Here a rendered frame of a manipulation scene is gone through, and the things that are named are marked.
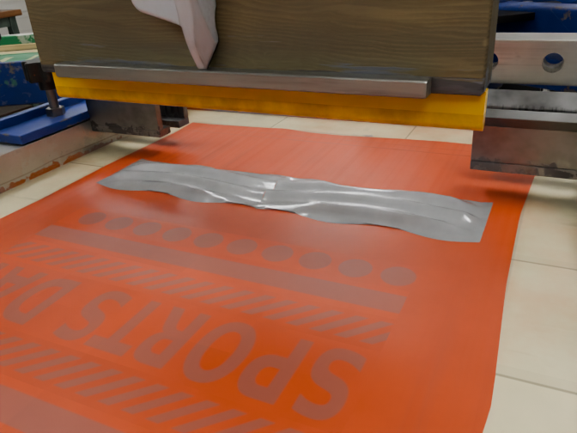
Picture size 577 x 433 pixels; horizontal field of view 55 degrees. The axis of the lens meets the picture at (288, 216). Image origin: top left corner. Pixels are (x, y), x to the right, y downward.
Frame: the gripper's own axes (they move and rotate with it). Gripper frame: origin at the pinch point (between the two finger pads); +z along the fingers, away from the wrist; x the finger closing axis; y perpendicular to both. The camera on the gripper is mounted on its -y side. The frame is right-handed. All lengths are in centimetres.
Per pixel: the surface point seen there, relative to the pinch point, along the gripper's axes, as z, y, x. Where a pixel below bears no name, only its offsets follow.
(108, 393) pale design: 13.6, -3.6, 20.1
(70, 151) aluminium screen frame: 12.7, 25.2, -5.8
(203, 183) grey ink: 13.0, 6.4, -3.6
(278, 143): 13.6, 5.5, -17.0
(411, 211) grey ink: 13.1, -12.7, -4.1
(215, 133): 13.6, 14.7, -18.3
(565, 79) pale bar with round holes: 9.1, -22.0, -33.9
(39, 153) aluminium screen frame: 11.5, 25.2, -1.9
